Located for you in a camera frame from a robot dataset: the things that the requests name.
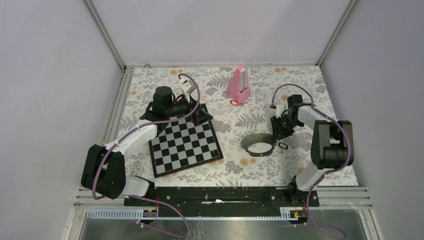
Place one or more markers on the pink metronome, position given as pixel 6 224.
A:
pixel 239 88

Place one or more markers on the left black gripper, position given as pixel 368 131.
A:
pixel 200 115

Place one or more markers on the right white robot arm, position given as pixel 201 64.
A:
pixel 332 147

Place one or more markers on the black white chessboard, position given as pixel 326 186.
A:
pixel 182 145

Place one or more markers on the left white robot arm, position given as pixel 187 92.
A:
pixel 104 171

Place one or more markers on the floral table mat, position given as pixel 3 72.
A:
pixel 232 123

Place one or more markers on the red key tag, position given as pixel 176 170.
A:
pixel 233 102

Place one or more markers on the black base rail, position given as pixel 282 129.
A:
pixel 255 202

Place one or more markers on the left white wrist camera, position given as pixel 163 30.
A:
pixel 187 87

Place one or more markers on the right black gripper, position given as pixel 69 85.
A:
pixel 278 132

